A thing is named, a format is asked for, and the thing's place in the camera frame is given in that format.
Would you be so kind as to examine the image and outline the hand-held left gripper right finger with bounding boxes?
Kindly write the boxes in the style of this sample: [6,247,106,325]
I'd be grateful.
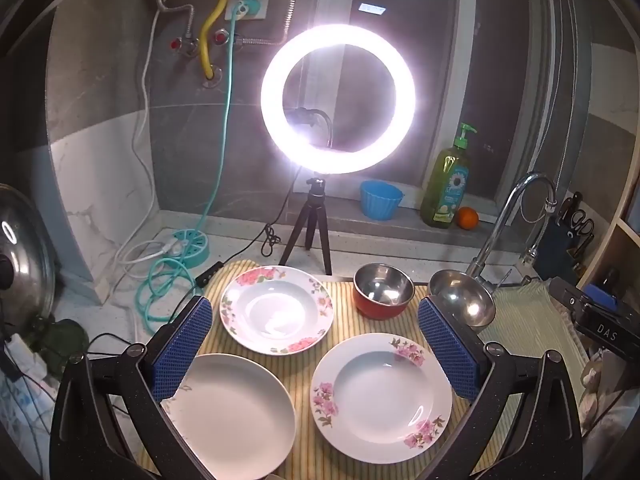
[417,296,586,480]

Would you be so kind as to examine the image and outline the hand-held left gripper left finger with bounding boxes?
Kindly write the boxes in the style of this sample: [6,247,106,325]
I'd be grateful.
[49,295,216,480]

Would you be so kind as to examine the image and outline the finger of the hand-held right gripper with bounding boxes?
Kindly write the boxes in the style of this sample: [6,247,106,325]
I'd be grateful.
[549,276,626,313]

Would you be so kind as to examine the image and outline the stainless steel bowl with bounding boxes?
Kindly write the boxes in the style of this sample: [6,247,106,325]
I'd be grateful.
[428,269,497,328]

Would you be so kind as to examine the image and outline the white plate with leaf print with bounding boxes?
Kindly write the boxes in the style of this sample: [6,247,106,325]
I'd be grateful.
[160,353,297,476]

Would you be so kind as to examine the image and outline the pink blossom branch plate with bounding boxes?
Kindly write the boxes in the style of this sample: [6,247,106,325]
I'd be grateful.
[310,332,453,466]

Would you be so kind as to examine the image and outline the pink rose print plate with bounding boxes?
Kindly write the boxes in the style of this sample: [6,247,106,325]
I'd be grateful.
[220,265,335,356]

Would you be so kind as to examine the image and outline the person's right hand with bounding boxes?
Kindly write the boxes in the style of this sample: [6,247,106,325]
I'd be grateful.
[580,352,628,431]

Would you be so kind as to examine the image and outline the green striped cloth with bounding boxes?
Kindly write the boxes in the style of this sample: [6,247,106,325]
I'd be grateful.
[480,280,591,431]

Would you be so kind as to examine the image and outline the dark blue knife block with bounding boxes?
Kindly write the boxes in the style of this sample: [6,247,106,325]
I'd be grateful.
[549,192,598,273]

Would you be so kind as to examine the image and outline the wooden shelf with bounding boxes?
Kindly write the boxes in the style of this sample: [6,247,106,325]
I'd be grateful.
[582,180,640,311]

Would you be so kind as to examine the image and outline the red bowl with steel lining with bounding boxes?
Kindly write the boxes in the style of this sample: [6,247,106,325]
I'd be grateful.
[353,262,416,321]

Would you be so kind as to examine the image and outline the chrome faucet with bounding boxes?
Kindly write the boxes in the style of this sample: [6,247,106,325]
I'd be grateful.
[466,172,557,281]

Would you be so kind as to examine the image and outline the yellow striped cloth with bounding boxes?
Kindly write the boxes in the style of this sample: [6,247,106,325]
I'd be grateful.
[137,259,506,480]

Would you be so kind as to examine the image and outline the green dish soap bottle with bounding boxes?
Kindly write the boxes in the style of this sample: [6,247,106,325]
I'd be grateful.
[420,122,472,231]

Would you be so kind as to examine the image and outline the blue fluted cup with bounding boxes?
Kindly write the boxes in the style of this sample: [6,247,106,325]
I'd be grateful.
[360,180,405,221]

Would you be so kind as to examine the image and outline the clear plastic bag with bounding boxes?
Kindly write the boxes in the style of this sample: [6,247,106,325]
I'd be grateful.
[0,335,61,461]

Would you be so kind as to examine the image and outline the steel pot lid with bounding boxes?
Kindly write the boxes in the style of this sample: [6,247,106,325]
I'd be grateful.
[0,183,57,326]

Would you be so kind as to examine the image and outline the black tripod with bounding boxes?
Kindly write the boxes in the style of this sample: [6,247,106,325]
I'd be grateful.
[277,175,335,276]

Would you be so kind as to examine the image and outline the red knob water valve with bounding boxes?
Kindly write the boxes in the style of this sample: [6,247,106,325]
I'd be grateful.
[170,35,198,57]
[212,31,244,52]

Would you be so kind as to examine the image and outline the black handled scissors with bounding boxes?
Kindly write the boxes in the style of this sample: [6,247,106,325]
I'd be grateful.
[570,209,596,242]

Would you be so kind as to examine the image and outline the black cable with remote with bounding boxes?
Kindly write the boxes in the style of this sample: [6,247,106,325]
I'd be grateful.
[90,170,301,361]

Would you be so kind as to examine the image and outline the white cable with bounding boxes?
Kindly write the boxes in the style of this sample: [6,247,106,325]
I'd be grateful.
[114,25,176,281]

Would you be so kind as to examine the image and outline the teal cable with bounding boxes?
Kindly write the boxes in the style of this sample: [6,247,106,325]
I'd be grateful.
[134,0,261,333]

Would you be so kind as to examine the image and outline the white ring light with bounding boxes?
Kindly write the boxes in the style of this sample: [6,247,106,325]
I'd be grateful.
[260,22,418,176]

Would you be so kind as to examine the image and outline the yellow hose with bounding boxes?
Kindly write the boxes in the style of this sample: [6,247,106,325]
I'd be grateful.
[200,0,236,83]

